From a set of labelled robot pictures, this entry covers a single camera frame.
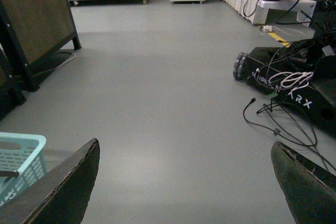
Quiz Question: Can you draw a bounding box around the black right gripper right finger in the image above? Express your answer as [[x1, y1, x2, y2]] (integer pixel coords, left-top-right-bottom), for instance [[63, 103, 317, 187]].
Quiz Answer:
[[270, 142, 335, 223]]

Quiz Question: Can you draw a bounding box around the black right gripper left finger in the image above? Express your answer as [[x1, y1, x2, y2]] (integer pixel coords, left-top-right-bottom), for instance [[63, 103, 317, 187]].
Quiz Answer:
[[1, 138, 100, 223]]

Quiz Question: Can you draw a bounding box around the light blue plastic basket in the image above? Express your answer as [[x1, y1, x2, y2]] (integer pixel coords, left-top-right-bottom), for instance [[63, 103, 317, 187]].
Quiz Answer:
[[1, 132, 47, 205]]

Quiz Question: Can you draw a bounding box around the white power strip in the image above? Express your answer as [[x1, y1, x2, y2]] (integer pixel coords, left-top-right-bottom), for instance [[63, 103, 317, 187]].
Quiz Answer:
[[262, 25, 272, 33]]

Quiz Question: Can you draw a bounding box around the dark wooden display stand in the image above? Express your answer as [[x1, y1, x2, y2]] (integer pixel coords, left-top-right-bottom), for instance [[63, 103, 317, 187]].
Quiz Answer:
[[1, 0, 81, 118]]

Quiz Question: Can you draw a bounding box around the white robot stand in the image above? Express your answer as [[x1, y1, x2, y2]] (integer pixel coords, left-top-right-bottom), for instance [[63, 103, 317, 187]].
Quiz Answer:
[[258, 0, 317, 26]]

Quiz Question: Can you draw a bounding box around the black floor cable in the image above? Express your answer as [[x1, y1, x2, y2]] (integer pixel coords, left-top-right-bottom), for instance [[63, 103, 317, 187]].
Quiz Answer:
[[243, 98, 336, 172]]

